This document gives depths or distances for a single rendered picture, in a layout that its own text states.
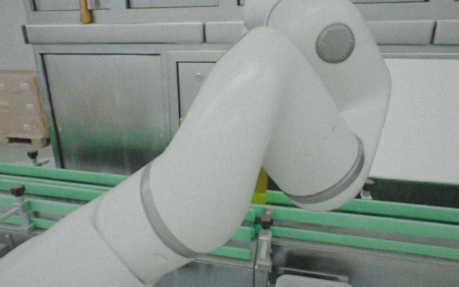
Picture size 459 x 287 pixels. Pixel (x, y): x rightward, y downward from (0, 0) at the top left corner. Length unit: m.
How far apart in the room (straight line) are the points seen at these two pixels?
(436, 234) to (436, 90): 0.33
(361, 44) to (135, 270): 0.28
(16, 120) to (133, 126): 3.80
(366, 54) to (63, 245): 0.30
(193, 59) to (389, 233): 0.64
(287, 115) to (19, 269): 0.19
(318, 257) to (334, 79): 0.54
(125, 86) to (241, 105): 0.80
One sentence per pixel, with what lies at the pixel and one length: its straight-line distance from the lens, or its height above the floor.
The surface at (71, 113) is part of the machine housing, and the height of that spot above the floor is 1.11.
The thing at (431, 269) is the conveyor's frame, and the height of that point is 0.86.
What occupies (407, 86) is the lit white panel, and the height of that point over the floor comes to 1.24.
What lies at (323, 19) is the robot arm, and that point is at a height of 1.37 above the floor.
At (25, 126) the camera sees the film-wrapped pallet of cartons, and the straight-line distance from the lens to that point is 4.65.
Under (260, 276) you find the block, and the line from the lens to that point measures 0.70.
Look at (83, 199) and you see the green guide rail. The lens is 0.89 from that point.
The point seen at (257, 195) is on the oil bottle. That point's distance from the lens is 0.73.
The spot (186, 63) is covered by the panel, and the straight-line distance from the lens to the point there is 0.83.
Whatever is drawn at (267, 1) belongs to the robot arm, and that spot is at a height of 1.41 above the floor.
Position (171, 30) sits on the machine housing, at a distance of 0.84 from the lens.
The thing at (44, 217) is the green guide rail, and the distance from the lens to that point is 0.89.
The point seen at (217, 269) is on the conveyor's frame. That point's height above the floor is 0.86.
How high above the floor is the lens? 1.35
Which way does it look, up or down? 18 degrees down
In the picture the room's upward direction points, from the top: straight up
